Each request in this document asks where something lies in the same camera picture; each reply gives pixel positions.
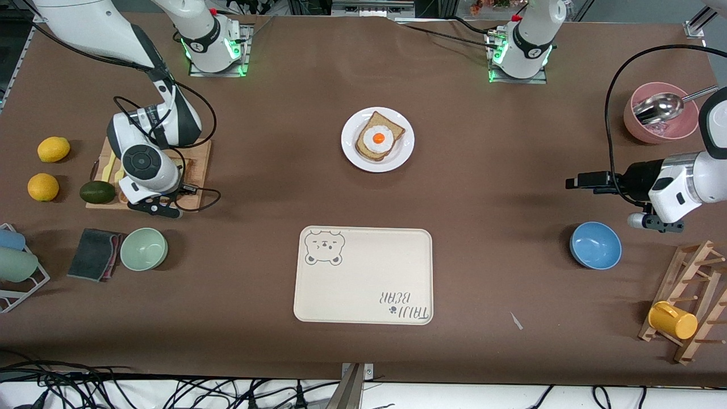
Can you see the pink bowl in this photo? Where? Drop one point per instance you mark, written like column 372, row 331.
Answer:
column 636, row 128

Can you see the dark green avocado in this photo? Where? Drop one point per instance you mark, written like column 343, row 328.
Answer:
column 96, row 192

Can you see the light green bowl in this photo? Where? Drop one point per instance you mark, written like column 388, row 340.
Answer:
column 143, row 250

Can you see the small grey tape scrap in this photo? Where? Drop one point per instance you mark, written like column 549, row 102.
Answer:
column 516, row 321

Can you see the aluminium frame profile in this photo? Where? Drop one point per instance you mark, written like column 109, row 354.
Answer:
column 694, row 27

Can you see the toy fried egg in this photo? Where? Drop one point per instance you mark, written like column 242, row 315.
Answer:
column 375, row 146

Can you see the wooden cutting board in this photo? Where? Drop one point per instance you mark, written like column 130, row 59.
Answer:
column 201, row 170

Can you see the blue bowl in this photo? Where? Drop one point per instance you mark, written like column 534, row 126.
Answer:
column 595, row 245

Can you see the wooden cup rack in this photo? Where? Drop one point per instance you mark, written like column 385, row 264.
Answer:
column 673, row 272

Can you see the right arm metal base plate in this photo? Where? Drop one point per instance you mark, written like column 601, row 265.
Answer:
column 245, row 57

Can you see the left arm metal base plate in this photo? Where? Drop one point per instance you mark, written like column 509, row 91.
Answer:
column 539, row 80

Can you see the light blue cup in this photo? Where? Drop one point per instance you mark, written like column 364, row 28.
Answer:
column 11, row 240

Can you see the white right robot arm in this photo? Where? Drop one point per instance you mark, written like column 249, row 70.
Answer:
column 91, row 23

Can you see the white round plate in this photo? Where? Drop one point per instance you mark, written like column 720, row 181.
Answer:
column 406, row 149

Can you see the yellow lemon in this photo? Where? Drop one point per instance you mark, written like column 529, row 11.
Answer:
column 54, row 149
column 43, row 187

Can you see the metal table edge bracket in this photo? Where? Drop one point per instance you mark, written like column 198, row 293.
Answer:
column 353, row 392

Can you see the colourful artificial flowers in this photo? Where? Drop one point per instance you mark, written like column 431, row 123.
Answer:
column 491, row 4

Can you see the metal scoop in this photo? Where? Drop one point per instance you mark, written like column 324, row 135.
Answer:
column 661, row 108

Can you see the yellow plastic knife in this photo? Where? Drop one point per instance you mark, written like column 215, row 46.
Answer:
column 107, row 170

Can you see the yellow plastic fork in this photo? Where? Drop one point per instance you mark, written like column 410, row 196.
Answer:
column 118, row 176

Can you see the pale green cup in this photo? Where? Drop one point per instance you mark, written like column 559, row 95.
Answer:
column 17, row 265

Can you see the cream bear print tray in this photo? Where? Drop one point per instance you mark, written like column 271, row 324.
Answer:
column 369, row 272

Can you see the yellow cup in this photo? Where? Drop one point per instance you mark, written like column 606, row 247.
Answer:
column 673, row 321

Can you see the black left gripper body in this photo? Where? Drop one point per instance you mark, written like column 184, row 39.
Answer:
column 640, row 176

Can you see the dark grey folded cloth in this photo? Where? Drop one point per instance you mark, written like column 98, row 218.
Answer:
column 91, row 255

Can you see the grey metal frame box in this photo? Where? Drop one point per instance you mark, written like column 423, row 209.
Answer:
column 372, row 8

